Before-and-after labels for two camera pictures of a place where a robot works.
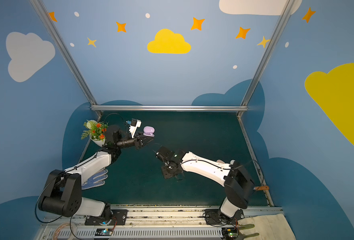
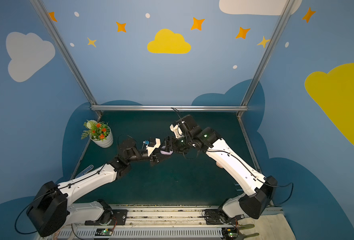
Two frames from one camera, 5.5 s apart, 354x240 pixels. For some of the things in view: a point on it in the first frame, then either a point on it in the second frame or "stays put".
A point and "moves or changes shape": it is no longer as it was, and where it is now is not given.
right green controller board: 229,233 stays put
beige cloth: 274,227 stays put
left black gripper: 138,142 → 152,157
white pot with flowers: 96,130 stays put
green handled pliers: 242,236 stays put
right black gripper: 168,167 → 177,144
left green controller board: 103,232 stays put
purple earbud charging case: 149,131 moves or changes shape
